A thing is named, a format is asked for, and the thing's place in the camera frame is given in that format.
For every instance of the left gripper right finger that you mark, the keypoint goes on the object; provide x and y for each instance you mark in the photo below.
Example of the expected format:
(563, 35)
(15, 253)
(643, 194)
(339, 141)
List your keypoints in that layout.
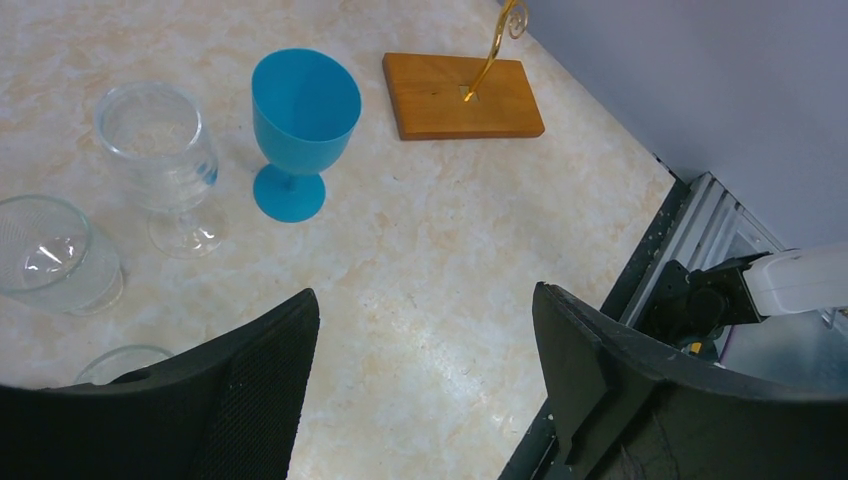
(626, 406)

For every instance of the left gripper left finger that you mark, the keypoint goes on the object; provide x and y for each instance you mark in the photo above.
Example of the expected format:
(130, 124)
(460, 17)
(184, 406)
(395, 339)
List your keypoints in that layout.
(226, 409)

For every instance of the patterned clear glass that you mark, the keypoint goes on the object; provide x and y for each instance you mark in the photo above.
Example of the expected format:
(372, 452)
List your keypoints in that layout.
(117, 362)

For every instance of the short clear glass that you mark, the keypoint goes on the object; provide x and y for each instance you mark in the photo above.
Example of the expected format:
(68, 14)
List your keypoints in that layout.
(53, 257)

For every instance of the tall clear wine glass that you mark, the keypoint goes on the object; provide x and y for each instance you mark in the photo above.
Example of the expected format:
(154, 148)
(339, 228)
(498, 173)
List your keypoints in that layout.
(159, 150)

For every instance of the blue wine glass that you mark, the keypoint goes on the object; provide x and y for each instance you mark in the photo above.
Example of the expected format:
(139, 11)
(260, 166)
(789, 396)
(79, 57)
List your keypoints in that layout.
(305, 108)

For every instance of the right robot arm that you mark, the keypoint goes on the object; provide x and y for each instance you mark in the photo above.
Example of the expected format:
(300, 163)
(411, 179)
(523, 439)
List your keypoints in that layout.
(695, 306)

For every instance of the wooden gold wine glass rack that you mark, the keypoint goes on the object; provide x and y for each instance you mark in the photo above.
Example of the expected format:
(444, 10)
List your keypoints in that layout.
(440, 97)

